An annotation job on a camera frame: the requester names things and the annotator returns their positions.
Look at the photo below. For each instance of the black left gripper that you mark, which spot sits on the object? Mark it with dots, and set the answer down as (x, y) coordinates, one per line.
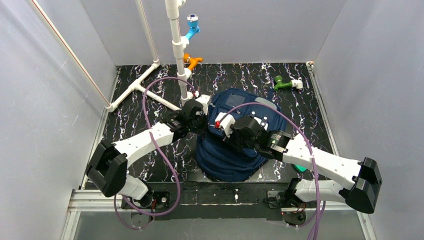
(200, 119)

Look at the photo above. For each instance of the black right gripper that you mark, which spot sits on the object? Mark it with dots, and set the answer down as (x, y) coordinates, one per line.
(232, 135)

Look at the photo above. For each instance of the navy blue student backpack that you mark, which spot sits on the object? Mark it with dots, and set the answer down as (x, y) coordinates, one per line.
(218, 160)

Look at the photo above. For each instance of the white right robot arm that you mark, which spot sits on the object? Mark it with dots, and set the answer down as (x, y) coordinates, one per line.
(353, 182)

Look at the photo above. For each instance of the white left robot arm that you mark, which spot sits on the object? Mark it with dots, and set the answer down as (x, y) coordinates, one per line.
(107, 167)

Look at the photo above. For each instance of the orange tap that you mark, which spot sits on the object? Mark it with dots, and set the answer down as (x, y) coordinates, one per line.
(191, 61)

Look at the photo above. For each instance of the green tap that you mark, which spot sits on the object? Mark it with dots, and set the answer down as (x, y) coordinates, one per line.
(279, 84)

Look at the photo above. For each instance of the green eraser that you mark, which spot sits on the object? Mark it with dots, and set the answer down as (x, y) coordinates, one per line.
(299, 168)

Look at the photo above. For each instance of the white PVC pipe stand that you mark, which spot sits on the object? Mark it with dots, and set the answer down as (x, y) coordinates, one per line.
(152, 38)

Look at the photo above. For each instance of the blue tap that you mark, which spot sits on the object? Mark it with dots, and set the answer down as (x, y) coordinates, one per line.
(193, 24)

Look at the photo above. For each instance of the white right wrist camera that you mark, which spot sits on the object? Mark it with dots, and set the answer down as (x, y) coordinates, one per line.
(224, 122)

